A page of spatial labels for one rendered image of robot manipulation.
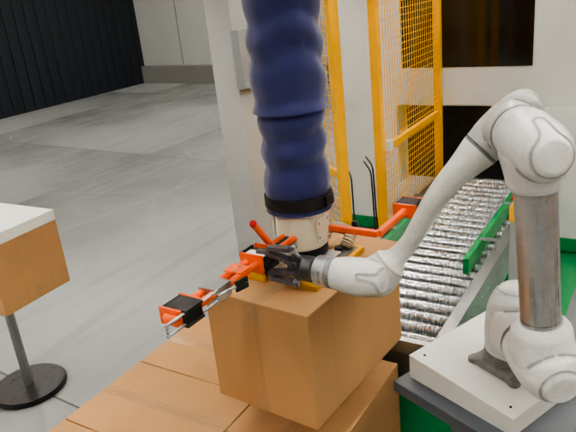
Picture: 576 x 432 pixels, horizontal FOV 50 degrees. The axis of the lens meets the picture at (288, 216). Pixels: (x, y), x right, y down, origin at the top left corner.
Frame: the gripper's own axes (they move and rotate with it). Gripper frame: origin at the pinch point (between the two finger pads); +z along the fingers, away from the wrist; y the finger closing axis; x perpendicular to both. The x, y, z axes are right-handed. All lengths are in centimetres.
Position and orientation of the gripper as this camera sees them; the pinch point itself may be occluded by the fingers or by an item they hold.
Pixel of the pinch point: (257, 260)
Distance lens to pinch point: 187.8
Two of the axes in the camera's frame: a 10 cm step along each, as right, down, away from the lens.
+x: 5.1, -3.5, 7.8
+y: 1.0, 9.3, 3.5
